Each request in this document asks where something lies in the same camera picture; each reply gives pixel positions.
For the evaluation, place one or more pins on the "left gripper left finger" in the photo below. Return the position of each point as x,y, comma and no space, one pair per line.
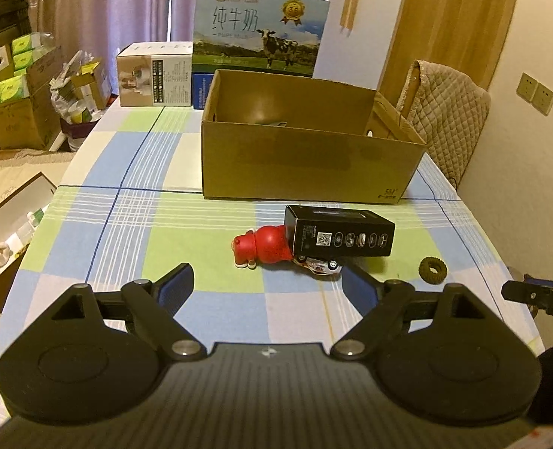
153,306

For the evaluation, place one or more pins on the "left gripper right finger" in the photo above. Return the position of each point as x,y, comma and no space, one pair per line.
382,306

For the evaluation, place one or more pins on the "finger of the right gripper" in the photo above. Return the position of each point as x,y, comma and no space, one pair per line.
537,281
529,294

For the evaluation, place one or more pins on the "small toy car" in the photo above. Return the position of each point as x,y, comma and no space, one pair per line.
319,267

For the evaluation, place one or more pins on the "black product box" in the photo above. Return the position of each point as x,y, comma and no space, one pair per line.
331,233

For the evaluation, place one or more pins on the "red cat figurine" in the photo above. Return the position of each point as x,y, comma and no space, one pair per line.
267,245

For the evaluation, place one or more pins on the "silver foil pouch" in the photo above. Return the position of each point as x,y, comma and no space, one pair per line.
273,123

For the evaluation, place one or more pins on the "checkered tablecloth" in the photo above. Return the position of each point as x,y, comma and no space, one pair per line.
130,207

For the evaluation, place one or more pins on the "open box on floor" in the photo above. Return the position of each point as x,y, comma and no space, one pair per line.
21,213

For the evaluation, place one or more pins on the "quilted chair cover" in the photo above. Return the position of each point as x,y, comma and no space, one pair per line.
448,110

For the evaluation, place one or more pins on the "brown cardboard box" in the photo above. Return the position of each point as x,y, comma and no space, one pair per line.
342,143

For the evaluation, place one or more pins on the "white plastic bag clutter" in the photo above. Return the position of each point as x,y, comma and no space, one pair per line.
82,91

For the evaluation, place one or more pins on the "blue flat box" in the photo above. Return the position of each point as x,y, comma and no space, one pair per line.
201,82

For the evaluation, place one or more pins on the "white appliance box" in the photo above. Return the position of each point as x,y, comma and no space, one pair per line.
155,74

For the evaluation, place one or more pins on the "cardboard box with tissues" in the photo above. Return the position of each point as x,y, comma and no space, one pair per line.
27,117

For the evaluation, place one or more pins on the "milk carton gift box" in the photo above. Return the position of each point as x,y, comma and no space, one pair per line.
281,36

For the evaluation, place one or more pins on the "wall socket plates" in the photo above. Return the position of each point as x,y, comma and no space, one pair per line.
535,93

